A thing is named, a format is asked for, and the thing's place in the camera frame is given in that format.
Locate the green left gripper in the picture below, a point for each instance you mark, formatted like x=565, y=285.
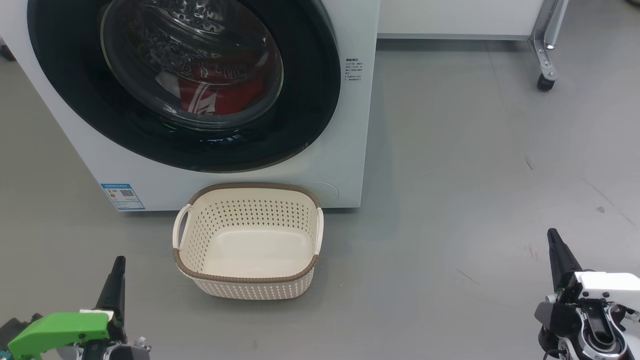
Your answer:
x=60, y=330

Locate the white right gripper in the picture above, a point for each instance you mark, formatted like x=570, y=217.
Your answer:
x=610, y=286

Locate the red white basketball jersey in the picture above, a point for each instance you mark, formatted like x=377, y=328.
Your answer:
x=225, y=90

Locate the cream perforated basket brown rim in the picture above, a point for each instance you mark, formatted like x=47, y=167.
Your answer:
x=250, y=250

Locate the white front-load washing machine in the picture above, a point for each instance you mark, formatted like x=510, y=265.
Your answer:
x=350, y=150

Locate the steel perforated washer drum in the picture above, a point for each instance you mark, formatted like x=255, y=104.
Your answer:
x=165, y=35

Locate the blue energy label sticker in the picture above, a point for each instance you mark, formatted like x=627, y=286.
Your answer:
x=122, y=196

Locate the black partition caster wheel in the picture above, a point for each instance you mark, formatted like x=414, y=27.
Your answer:
x=545, y=83

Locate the grey metal partition leg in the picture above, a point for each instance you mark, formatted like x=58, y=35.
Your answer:
x=545, y=45

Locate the dark caster wheel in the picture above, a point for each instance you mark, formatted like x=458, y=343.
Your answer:
x=6, y=53

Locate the white partition panel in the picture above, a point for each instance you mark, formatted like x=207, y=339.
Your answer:
x=450, y=17

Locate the black text instruction sticker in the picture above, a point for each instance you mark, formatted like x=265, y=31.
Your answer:
x=353, y=70

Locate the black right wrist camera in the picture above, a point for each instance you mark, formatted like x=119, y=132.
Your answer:
x=555, y=320

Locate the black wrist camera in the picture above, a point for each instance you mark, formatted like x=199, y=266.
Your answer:
x=17, y=330
x=555, y=320

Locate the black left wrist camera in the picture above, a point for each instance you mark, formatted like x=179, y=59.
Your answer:
x=17, y=330

